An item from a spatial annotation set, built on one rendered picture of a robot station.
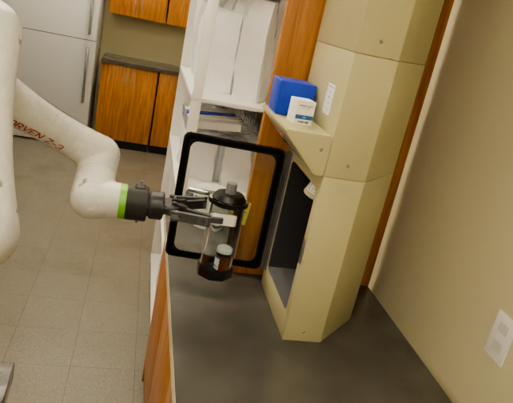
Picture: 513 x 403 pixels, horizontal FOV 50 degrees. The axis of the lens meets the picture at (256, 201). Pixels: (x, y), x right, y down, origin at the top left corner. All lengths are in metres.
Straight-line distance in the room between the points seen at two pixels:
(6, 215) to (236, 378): 0.65
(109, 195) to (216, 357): 0.48
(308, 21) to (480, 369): 1.03
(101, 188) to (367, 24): 0.74
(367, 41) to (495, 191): 0.50
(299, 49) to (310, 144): 0.42
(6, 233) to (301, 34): 1.01
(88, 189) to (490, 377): 1.07
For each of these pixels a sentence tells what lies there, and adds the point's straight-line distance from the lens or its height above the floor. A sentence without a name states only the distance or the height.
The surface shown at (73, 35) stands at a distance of 6.18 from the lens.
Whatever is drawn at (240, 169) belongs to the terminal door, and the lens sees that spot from 1.65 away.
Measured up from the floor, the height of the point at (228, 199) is 1.28.
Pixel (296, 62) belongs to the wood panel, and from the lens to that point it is 1.66.
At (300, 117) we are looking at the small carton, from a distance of 1.40.
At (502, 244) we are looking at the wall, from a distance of 1.46.
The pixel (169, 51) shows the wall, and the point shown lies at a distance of 6.83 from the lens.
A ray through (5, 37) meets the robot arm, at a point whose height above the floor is 1.61.
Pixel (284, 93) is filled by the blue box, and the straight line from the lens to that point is 1.48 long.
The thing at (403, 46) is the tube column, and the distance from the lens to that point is 1.36.
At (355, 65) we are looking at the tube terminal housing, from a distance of 1.32.
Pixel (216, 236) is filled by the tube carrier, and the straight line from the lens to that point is 1.47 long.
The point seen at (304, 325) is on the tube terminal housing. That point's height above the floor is 0.99.
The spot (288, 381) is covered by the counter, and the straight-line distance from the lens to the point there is 1.40.
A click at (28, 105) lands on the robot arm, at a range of 1.38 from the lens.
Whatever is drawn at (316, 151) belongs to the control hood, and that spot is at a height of 1.47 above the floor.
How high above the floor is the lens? 1.75
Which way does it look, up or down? 18 degrees down
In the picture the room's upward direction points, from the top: 12 degrees clockwise
